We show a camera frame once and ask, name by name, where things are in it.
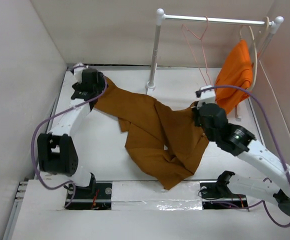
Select brown trousers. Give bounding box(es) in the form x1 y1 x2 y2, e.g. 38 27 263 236
95 78 209 190

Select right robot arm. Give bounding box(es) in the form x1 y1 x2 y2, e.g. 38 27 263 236
192 102 290 216

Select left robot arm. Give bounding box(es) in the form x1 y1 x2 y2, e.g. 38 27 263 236
37 68 108 199

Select orange garment on hanger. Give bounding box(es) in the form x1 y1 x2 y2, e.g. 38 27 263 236
215 40 253 114

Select cream wooden hanger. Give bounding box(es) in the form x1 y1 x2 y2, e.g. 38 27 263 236
245 16 270 92

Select white clothes rack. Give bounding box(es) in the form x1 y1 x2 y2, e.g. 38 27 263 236
144 8 285 121

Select silver tape strip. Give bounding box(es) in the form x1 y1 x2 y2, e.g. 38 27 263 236
111 181 203 211

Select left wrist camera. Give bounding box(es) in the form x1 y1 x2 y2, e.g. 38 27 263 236
69 62 89 83

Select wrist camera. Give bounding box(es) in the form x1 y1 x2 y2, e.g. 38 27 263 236
195 85 216 104
69 62 89 83

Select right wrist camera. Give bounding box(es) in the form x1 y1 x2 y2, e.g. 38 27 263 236
195 85 216 104

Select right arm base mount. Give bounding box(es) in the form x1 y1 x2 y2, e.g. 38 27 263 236
197 180 249 210

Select pink wire hanger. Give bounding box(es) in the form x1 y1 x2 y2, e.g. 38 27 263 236
181 16 212 86

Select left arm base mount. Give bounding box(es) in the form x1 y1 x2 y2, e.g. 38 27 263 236
64 182 113 211

